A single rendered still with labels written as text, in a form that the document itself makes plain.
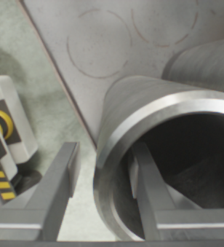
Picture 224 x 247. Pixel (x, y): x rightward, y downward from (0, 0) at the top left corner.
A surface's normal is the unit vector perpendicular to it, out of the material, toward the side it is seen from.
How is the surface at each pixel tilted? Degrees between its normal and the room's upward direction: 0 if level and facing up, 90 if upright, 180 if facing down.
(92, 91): 0
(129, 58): 0
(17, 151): 0
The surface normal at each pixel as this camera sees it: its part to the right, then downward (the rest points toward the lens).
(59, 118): 0.02, 0.29
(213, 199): -0.76, -0.61
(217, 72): -0.96, -0.26
